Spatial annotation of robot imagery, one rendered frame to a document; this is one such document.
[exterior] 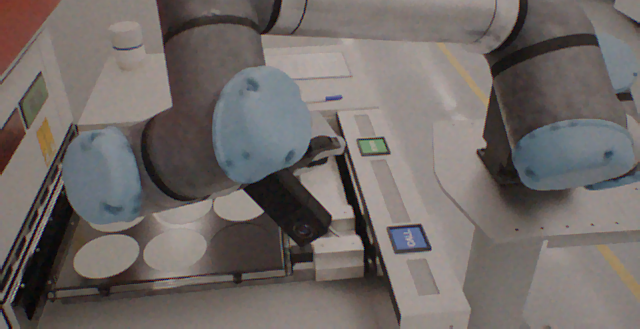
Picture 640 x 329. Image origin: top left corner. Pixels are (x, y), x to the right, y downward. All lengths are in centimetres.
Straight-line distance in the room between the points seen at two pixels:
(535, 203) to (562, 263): 116
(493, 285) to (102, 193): 115
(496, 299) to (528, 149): 89
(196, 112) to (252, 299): 61
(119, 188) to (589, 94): 46
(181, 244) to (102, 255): 12
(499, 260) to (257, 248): 66
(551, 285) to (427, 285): 149
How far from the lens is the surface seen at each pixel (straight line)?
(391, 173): 100
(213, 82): 40
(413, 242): 86
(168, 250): 96
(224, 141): 38
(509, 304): 151
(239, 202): 104
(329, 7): 48
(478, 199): 121
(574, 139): 62
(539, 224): 118
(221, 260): 93
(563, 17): 65
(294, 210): 58
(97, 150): 44
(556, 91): 63
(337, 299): 97
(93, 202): 46
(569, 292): 228
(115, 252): 99
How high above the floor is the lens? 154
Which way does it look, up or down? 33 degrees down
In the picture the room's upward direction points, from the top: straight up
